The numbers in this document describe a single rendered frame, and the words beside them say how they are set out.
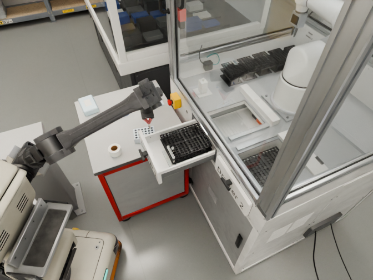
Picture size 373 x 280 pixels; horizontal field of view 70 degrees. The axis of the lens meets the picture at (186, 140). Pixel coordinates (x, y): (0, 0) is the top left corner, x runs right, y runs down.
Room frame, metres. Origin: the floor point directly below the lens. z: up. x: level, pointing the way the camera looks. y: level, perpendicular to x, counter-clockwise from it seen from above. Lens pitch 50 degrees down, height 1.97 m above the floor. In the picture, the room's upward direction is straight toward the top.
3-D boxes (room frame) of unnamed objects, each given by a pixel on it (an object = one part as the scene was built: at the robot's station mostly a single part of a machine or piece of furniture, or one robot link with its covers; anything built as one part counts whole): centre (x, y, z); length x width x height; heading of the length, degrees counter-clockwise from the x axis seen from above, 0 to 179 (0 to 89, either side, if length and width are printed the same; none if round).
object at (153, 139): (0.89, 0.00, 0.86); 0.40 x 0.26 x 0.06; 114
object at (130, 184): (1.18, 0.36, 0.38); 0.62 x 0.58 x 0.76; 24
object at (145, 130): (1.03, 0.25, 0.78); 0.12 x 0.08 x 0.04; 102
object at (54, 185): (0.98, 0.98, 0.38); 0.30 x 0.30 x 0.76; 24
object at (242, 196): (0.64, -0.21, 0.87); 0.29 x 0.02 x 0.11; 24
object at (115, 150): (0.92, 0.40, 0.78); 0.07 x 0.07 x 0.04
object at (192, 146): (0.89, 0.00, 0.87); 0.22 x 0.18 x 0.06; 114
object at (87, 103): (1.28, 0.64, 0.78); 0.15 x 0.10 x 0.04; 29
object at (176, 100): (1.22, 0.07, 0.88); 0.07 x 0.05 x 0.07; 24
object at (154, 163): (0.81, 0.19, 0.87); 0.29 x 0.02 x 0.11; 24
